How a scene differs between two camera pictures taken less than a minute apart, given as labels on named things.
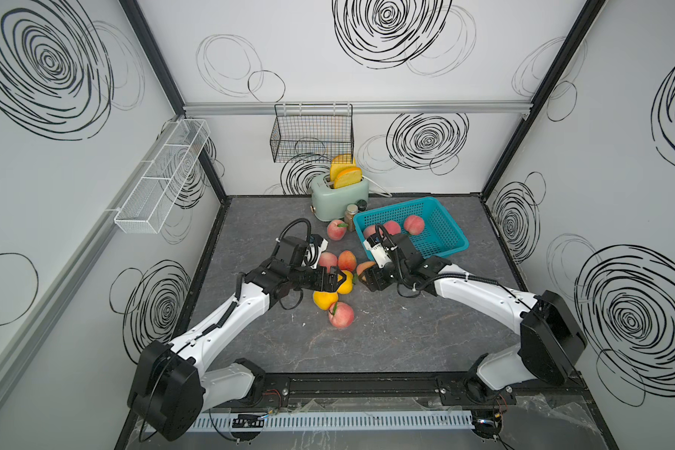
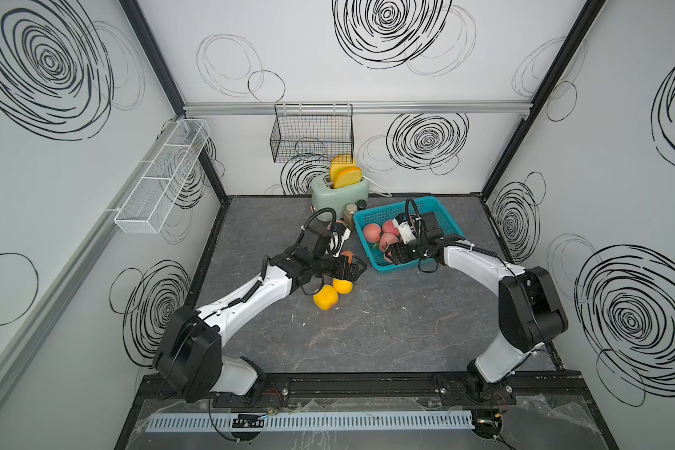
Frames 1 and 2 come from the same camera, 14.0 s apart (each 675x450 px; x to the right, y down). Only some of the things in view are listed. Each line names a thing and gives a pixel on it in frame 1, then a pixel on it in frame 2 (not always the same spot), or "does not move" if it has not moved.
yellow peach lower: x=324 y=299 does not move
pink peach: x=369 y=231 does not move
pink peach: x=393 y=228 does not move
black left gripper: x=331 y=285 -> x=352 y=275
